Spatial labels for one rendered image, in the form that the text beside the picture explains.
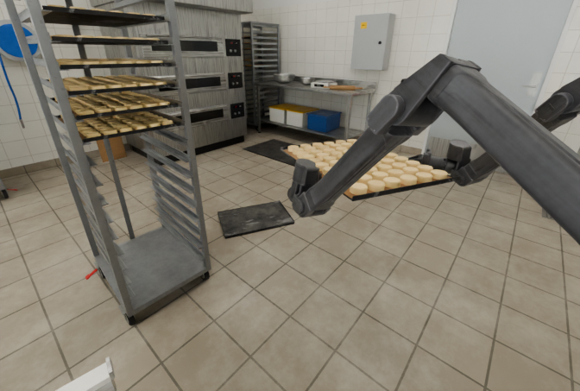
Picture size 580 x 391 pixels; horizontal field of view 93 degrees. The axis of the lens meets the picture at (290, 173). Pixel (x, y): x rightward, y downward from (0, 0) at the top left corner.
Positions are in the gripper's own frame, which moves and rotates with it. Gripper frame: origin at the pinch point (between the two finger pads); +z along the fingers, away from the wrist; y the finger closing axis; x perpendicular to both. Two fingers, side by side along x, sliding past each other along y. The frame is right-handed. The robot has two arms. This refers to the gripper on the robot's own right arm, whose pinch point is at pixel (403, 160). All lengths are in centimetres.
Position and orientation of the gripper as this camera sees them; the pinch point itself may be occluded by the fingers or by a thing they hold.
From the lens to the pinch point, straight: 117.8
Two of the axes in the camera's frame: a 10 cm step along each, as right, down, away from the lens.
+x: -4.1, 3.3, -8.5
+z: -9.1, -1.5, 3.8
